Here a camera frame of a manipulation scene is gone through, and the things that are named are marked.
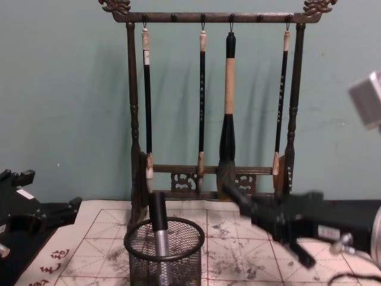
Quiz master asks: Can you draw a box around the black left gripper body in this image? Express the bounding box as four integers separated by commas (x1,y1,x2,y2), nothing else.
0,184,49,248

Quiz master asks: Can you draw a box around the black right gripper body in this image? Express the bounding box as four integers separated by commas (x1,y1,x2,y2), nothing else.
251,191,373,243

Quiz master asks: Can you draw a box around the white gridded calligraphy mat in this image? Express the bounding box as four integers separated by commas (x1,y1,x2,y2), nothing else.
14,198,381,286

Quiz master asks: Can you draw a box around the black and silver cylinder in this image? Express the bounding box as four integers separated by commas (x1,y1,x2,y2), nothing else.
148,191,171,257

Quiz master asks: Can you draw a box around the black mesh pen holder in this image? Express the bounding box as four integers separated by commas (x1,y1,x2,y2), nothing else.
123,216,207,286

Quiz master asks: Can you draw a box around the large black and tan brush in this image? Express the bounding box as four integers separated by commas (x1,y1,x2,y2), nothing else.
217,31,239,201

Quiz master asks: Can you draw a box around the slim black calligraphy brush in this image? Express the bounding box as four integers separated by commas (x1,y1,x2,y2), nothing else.
197,29,208,195
271,29,292,177

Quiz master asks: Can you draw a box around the dark wooden brush rack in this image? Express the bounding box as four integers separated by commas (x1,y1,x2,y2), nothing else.
99,0,333,237

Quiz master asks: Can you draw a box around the black brush, white labelled top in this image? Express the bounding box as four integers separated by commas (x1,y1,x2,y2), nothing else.
139,27,155,194

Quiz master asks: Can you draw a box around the thin cable with silver plug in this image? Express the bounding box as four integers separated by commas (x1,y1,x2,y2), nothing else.
327,232,381,286

